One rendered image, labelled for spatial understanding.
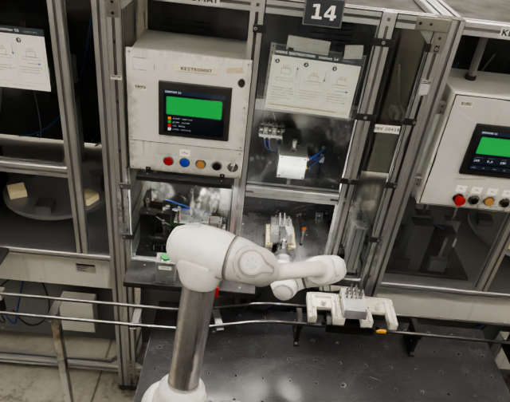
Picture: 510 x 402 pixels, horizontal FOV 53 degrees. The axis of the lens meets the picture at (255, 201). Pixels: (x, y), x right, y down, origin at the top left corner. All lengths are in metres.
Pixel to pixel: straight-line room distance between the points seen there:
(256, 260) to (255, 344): 0.93
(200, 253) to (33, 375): 1.83
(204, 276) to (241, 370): 0.78
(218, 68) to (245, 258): 0.69
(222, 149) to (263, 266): 0.64
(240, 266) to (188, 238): 0.18
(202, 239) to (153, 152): 0.59
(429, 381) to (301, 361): 0.53
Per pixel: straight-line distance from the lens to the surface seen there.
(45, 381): 3.06
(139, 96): 1.85
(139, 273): 2.20
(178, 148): 1.91
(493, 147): 2.01
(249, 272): 1.37
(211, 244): 1.43
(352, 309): 2.14
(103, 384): 2.99
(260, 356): 2.22
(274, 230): 2.28
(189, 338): 1.61
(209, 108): 1.80
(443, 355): 2.47
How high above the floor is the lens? 2.40
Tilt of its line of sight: 34 degrees down
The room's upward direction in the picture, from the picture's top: 7 degrees clockwise
